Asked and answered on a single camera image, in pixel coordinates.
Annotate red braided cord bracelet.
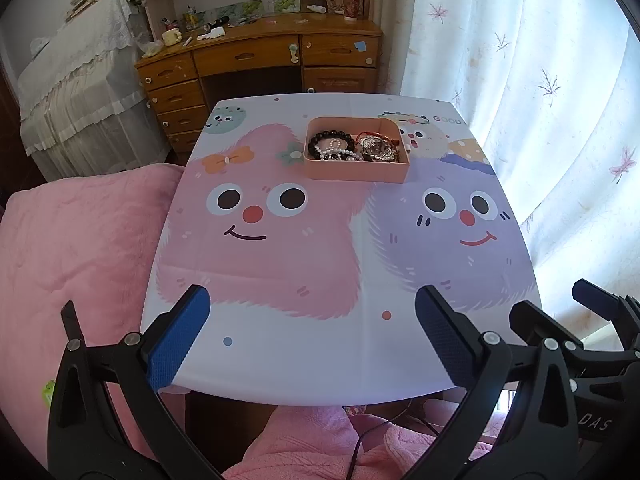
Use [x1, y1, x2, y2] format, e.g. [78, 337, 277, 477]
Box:
[356, 130, 401, 161]

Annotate black bead bracelet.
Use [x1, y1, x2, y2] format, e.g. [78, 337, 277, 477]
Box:
[307, 130, 357, 162]

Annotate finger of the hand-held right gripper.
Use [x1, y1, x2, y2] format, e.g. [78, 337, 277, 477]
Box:
[509, 300, 640, 362]
[571, 279, 640, 349]

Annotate wooden desk with drawers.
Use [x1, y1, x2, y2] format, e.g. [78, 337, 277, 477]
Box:
[135, 20, 383, 156]

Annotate fruit print desk mat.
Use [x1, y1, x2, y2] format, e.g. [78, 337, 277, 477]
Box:
[207, 0, 303, 26]

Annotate white lace cover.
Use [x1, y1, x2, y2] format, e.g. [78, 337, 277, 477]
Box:
[17, 0, 171, 181]

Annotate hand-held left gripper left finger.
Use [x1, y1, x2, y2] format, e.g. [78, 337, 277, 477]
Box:
[47, 284, 223, 480]

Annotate white pearl necklace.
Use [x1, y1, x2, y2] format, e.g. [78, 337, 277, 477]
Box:
[317, 139, 366, 163]

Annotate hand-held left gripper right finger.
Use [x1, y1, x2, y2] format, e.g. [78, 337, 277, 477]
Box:
[402, 285, 578, 480]

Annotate black cable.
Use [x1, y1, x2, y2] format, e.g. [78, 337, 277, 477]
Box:
[345, 400, 436, 480]

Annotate pink jewelry box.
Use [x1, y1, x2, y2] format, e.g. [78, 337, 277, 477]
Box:
[303, 116, 412, 184]

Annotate pink blanket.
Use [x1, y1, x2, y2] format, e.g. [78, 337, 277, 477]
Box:
[0, 162, 188, 471]

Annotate pink fleece garment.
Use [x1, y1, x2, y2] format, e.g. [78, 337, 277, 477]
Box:
[222, 402, 506, 480]

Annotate white floral curtain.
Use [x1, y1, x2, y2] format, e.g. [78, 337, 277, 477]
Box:
[370, 0, 640, 321]

